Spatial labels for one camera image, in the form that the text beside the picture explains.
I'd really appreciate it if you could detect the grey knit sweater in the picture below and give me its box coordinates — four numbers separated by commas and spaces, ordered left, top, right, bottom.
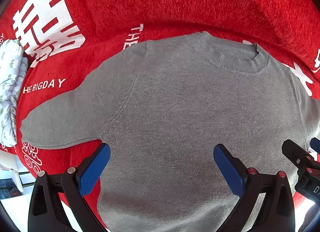
20, 32, 319, 231

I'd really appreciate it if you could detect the white floral quilt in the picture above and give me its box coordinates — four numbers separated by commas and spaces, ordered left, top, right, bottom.
1, 40, 28, 147

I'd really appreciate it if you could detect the red blanket white print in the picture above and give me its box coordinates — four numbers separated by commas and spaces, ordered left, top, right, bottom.
1, 0, 319, 125

